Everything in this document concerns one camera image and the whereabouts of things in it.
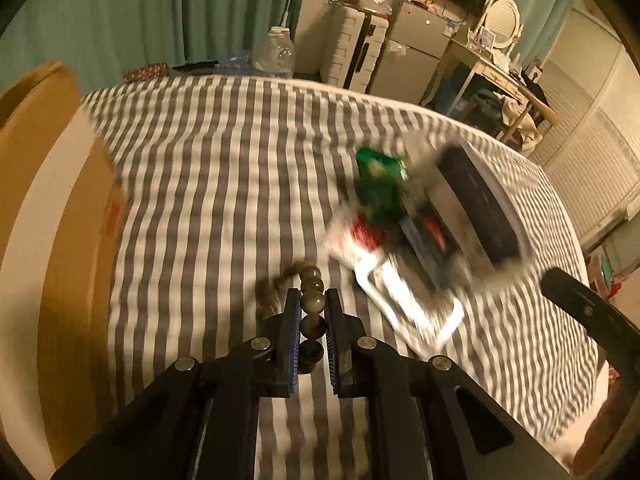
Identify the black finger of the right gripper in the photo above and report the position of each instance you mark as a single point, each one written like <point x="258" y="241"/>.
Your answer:
<point x="606" y="325"/>

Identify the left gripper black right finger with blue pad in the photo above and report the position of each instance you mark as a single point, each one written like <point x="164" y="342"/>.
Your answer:
<point x="427" y="419"/>

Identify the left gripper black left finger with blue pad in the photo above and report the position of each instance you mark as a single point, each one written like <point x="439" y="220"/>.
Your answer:
<point x="198" y="420"/>

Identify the clear plastic flat pack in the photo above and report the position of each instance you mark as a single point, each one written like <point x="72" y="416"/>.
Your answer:
<point x="420" y="315"/>

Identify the clear bag with black item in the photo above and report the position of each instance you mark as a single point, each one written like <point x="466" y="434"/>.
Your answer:
<point x="459" y="220"/>

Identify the green snack packet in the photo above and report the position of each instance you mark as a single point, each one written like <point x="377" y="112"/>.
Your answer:
<point x="379" y="187"/>

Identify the wooden chair with clothes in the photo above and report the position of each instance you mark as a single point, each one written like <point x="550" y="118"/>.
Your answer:
<point x="512" y="123"/>

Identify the brown cardboard box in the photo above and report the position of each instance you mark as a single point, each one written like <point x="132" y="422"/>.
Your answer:
<point x="61" y="213"/>

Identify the white dressing table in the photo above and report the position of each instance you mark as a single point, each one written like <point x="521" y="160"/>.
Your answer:
<point x="462" y="72"/>

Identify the white oval vanity mirror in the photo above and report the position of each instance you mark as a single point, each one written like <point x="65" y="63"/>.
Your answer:
<point x="503" y="20"/>

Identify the teal curtain right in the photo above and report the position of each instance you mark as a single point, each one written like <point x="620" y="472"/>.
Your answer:
<point x="540" y="5"/>

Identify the teal curtain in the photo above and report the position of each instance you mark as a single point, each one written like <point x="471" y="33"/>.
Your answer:
<point x="540" y="5"/>
<point x="102" y="39"/>

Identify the brown patterned pouch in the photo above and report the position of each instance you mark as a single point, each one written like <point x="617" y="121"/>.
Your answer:
<point x="146" y="73"/>

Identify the grey mini fridge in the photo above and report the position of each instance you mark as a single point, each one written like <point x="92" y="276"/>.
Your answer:
<point x="413" y="47"/>

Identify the large clear water bottle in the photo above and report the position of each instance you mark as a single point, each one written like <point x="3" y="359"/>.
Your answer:
<point x="275" y="54"/>

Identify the white suitcase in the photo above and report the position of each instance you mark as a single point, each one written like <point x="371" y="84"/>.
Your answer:
<point x="353" y="45"/>

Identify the teal curtain left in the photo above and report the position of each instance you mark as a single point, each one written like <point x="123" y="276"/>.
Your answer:
<point x="102" y="39"/>

